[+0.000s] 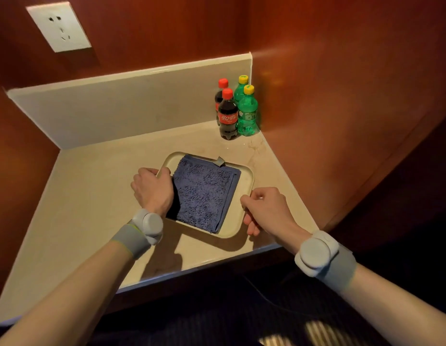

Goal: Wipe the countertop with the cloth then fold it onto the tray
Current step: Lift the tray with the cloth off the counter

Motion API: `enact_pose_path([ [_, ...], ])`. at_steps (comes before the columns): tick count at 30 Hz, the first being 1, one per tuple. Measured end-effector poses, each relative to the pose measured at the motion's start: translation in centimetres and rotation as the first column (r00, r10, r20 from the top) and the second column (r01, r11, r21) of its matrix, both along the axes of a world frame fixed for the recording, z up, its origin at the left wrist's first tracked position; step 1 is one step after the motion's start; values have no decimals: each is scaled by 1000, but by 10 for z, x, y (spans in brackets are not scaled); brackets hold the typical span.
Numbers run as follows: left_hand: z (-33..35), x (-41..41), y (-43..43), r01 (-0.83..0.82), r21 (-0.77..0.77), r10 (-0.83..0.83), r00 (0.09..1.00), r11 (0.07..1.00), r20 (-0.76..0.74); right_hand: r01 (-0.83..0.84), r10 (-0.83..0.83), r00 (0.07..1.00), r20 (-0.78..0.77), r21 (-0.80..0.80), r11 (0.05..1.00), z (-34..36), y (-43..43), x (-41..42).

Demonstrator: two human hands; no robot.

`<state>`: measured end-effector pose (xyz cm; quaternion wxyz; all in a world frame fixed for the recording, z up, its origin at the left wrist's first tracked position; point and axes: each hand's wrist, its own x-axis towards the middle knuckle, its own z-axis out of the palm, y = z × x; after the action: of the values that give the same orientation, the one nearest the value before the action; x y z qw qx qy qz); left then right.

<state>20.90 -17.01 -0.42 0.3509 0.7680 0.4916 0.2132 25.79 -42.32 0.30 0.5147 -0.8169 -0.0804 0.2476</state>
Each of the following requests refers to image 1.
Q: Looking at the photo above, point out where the beige stone backsplash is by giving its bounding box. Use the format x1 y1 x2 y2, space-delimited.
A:
6 52 253 151

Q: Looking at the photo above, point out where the person's left hand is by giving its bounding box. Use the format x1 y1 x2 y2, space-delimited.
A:
130 167 175 217

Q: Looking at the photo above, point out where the red-capped cola bottle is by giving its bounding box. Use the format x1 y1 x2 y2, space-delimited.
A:
214 78 229 126
217 88 239 141

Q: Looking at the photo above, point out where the grey left wrist tracker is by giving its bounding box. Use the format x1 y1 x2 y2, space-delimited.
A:
110 208 164 260

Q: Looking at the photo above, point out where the thin black cable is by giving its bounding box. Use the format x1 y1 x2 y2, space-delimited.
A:
241 272 317 318

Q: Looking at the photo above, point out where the grey wrist tracker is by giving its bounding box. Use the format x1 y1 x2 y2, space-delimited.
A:
110 208 164 260
294 230 357 295

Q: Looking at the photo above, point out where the beige plastic tray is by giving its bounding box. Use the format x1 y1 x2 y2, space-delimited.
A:
156 151 255 239

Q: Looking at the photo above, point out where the white wall socket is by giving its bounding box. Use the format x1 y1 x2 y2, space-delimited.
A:
25 0 92 53

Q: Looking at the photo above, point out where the person's right forearm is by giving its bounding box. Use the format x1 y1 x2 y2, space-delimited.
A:
340 262 446 346

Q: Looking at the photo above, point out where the grey right wrist tracker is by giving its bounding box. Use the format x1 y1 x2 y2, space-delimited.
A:
294 230 357 295

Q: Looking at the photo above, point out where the person's left forearm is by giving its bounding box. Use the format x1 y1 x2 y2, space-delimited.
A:
0 241 136 346

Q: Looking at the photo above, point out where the person's right hand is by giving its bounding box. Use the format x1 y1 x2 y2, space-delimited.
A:
240 186 313 256

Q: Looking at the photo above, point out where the dark blue cloth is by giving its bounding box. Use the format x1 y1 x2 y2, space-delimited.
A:
166 154 242 235

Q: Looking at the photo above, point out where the yellow-capped green soda bottle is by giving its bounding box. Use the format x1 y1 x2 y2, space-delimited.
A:
233 74 249 103
237 84 260 137

